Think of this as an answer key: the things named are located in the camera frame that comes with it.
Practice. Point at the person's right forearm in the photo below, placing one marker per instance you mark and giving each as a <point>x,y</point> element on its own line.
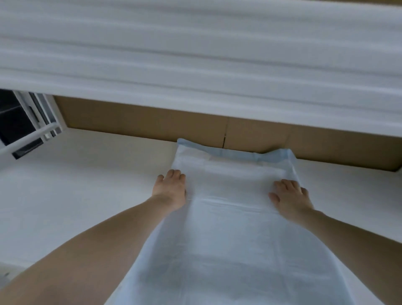
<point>361,251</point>

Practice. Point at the person's left hand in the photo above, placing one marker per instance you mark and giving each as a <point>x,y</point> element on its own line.
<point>171,190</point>

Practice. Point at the white window frame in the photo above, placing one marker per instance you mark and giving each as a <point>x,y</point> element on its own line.
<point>44,110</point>

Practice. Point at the white metal shelving rack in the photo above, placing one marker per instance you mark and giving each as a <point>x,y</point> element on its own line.
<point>201,56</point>

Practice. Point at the blue white absorbent pad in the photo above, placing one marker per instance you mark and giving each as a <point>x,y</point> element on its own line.
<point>232,238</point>

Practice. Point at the brown cardboard back panel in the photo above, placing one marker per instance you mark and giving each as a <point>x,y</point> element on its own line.
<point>157,122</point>

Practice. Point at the person's right hand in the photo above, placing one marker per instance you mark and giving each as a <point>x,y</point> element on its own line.
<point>292,201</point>

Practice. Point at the person's left forearm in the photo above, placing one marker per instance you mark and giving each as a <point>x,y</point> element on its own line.
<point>88,251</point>

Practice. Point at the black drawer cabinet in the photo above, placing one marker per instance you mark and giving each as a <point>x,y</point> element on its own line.
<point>15,125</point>

